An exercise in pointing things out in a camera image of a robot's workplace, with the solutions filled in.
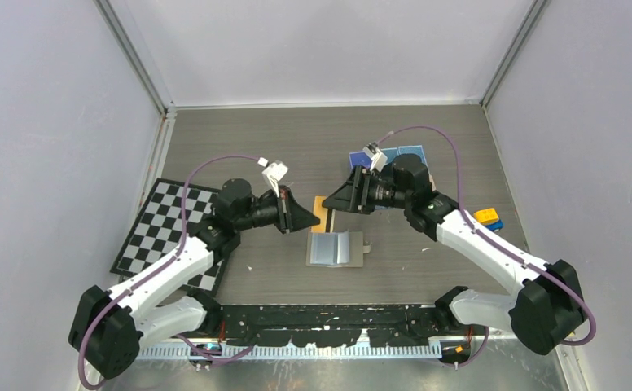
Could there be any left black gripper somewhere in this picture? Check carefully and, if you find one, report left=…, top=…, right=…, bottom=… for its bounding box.
left=235, top=185, right=319, bottom=234

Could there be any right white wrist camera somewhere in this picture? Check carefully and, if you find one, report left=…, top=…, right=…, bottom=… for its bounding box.
left=362, top=142, right=388, bottom=173

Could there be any grey blue card holder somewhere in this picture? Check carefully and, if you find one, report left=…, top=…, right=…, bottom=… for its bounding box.
left=305, top=231, right=371, bottom=268

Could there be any orange card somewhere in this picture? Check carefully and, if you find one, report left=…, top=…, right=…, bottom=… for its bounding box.
left=310, top=195, right=335, bottom=233

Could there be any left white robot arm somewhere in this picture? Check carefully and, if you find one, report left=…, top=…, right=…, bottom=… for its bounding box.
left=68, top=178, right=320, bottom=380

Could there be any black white checkerboard mat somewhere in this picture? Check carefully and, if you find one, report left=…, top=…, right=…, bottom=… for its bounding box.
left=110, top=178, right=227, bottom=297

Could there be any yellow blue toy block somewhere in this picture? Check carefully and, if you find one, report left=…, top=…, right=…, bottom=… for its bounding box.
left=473, top=208, right=504, bottom=232

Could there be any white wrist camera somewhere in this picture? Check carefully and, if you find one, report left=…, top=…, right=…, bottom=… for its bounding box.
left=261, top=160, right=289, bottom=196
left=362, top=142, right=388, bottom=173

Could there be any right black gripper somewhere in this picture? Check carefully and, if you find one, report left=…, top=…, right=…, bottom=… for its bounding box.
left=322, top=165, right=411, bottom=216

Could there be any blue three-compartment tray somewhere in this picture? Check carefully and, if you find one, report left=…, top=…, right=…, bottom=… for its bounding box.
left=349, top=145, right=428, bottom=169

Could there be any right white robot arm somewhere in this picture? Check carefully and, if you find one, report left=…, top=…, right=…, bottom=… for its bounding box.
left=323, top=154, right=595, bottom=355

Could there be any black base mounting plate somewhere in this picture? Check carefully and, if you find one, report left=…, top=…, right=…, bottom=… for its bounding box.
left=165, top=303, right=489, bottom=349

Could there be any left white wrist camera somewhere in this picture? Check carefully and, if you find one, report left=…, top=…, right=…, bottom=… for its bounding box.
left=261, top=160, right=289, bottom=196

